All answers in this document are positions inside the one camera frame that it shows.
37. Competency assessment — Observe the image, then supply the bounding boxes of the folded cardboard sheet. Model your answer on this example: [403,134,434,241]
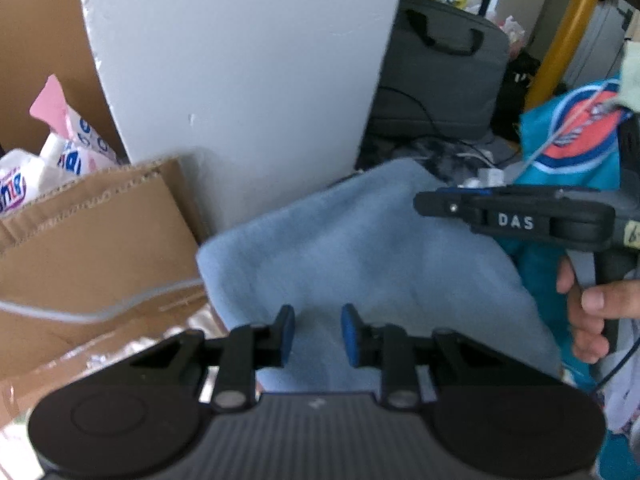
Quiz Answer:
[0,156,226,426]

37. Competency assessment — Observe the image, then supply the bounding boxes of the yellow pole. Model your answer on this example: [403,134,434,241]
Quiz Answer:
[524,0,608,112]

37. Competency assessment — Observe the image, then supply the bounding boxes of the dark bag with handles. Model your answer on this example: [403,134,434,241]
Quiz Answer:
[367,0,512,142]

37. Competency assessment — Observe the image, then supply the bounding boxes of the tall cardboard panel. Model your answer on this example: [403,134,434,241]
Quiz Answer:
[0,0,132,166]

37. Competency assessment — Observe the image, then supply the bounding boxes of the pink bag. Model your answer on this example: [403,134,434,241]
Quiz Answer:
[29,74,122,177]

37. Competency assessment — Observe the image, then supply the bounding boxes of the green cloth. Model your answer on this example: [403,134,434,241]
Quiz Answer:
[619,42,640,113]

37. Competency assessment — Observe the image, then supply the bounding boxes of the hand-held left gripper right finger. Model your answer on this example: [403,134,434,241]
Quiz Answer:
[341,303,507,409]

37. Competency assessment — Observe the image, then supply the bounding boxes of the dark patterned cloth pile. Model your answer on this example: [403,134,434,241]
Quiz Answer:
[357,132,523,188]

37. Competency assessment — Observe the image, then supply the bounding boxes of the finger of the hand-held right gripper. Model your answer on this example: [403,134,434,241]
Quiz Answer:
[413,186,493,220]

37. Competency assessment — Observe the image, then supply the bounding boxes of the white power adapter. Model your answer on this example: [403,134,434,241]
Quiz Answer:
[467,169,507,188]

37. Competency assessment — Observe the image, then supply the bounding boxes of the person's right hand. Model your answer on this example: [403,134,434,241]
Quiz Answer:
[555,257,640,364]

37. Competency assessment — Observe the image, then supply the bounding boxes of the light blue denim pants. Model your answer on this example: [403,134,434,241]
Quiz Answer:
[195,157,566,396]

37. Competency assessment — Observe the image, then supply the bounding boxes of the white cable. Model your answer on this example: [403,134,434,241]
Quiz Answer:
[0,277,207,324]

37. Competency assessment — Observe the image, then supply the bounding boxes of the tissue pack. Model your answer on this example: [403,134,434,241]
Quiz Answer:
[0,147,53,217]

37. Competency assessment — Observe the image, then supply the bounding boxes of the white printed cloth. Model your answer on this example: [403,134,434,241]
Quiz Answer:
[597,317,640,436]

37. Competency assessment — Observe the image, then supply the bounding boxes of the teal printed blanket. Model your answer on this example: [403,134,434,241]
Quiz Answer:
[495,77,640,480]

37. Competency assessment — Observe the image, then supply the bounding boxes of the thin gripper cable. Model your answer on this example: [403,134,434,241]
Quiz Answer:
[592,330,640,401]

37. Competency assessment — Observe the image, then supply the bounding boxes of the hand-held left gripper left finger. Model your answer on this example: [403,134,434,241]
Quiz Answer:
[127,304,297,409]

